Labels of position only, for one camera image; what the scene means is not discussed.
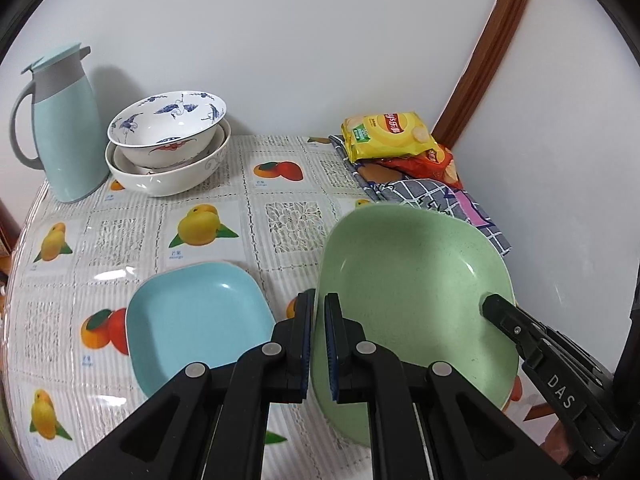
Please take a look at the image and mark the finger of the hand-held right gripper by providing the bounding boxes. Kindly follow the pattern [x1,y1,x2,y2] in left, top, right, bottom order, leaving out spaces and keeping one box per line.
[481,293,552,367]

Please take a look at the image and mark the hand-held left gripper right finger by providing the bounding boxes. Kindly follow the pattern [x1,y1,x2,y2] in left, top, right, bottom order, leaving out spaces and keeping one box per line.
[323,293,571,480]

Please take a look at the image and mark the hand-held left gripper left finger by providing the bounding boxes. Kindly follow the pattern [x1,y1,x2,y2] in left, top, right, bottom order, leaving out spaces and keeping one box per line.
[57,289,317,480]

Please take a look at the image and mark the green plate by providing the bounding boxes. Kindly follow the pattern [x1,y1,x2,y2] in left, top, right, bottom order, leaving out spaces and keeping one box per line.
[310,203,520,447]

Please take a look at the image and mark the light blue plate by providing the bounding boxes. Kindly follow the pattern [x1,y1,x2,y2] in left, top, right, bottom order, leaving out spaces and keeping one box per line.
[125,261,277,398]

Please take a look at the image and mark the fruit print tablecloth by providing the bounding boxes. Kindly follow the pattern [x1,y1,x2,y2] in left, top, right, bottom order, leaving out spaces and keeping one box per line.
[2,132,591,480]

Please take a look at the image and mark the grey checkered cloth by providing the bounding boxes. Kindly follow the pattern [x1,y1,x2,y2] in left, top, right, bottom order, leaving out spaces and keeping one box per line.
[328,135,513,257]

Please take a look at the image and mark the red chips bag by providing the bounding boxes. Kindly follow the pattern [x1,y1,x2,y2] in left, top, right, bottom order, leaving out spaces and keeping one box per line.
[377,143,463,191]

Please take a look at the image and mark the yellow chips bag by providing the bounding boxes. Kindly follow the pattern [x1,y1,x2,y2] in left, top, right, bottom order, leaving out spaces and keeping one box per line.
[341,111,434,164]

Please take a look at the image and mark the large white ceramic bowl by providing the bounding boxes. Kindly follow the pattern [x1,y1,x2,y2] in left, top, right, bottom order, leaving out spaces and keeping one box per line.
[104,119,232,197]

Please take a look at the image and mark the small white nested bowl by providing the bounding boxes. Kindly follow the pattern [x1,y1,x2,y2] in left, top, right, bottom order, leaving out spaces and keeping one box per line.
[112,120,230,173]

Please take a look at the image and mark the crane pattern porcelain bowl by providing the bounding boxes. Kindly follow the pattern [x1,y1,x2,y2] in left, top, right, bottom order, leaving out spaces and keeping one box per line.
[107,90,227,169]

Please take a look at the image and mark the light blue thermos jug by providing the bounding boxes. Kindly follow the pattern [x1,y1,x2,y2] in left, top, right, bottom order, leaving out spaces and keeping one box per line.
[11,43,112,204]

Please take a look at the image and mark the brown wooden door frame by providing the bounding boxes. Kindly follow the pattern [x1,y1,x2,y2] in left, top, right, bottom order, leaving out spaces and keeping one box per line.
[431,0,538,148]

